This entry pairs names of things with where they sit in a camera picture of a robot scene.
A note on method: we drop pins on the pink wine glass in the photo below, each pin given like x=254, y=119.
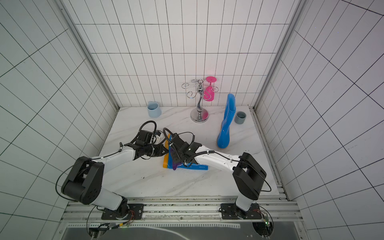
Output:
x=209, y=92

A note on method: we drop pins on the grey-teal cup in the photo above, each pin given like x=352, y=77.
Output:
x=240, y=117

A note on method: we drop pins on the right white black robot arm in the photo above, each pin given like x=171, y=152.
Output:
x=248, y=175

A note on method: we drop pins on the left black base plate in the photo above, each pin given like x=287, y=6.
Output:
x=124, y=213

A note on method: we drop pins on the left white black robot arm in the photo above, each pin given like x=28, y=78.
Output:
x=84, y=182

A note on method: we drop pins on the light blue mug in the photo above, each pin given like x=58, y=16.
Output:
x=154, y=109

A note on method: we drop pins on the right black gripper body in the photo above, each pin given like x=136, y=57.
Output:
x=177, y=156

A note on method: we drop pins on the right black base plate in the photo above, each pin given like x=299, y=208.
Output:
x=232, y=212

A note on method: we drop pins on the blue rubber boot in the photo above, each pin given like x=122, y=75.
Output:
x=192, y=167
x=230, y=110

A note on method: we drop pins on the aluminium mounting rail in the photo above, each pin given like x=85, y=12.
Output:
x=184, y=212

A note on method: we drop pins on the chrome glass holder stand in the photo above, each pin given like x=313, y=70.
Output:
x=199, y=114

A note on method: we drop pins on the purple cloth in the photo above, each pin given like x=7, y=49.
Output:
x=173, y=162

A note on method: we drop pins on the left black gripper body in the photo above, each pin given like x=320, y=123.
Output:
x=153, y=150

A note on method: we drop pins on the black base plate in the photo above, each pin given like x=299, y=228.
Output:
x=124, y=213
x=232, y=212

